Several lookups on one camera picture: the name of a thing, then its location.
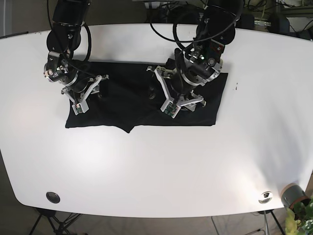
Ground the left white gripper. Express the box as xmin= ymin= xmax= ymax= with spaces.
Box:
xmin=147 ymin=66 xmax=206 ymax=118

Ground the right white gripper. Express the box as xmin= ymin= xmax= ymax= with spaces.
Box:
xmin=61 ymin=74 xmax=109 ymax=115

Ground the black T-shirt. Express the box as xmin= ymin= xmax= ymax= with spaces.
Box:
xmin=65 ymin=62 xmax=228 ymax=133

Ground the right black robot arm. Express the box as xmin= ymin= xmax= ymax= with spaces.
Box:
xmin=44 ymin=0 xmax=109 ymax=115

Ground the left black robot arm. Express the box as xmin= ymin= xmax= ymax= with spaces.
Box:
xmin=147 ymin=0 xmax=244 ymax=118

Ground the black table grommet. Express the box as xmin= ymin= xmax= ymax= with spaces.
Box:
xmin=46 ymin=191 xmax=61 ymax=204

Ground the silver table grommet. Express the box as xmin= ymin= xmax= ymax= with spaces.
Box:
xmin=258 ymin=191 xmax=273 ymax=204

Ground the grey plant pot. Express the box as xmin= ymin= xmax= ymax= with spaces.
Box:
xmin=280 ymin=183 xmax=310 ymax=210

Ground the green potted plant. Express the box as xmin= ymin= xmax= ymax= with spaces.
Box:
xmin=285 ymin=197 xmax=313 ymax=235

